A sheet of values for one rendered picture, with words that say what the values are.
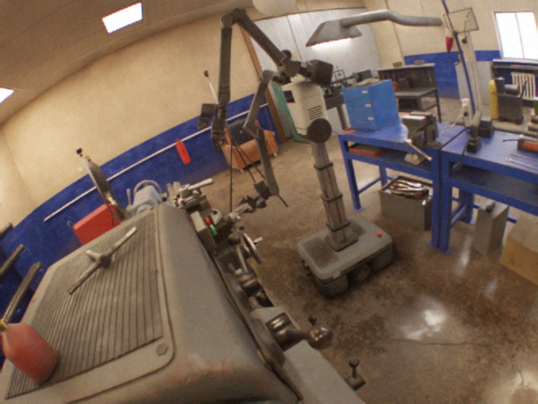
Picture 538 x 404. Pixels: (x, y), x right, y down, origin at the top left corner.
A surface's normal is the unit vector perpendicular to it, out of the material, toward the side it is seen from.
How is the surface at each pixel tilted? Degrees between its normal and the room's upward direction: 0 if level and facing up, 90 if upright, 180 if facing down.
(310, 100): 90
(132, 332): 0
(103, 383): 0
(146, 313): 0
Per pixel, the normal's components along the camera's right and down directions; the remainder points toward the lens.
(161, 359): -0.32, -0.84
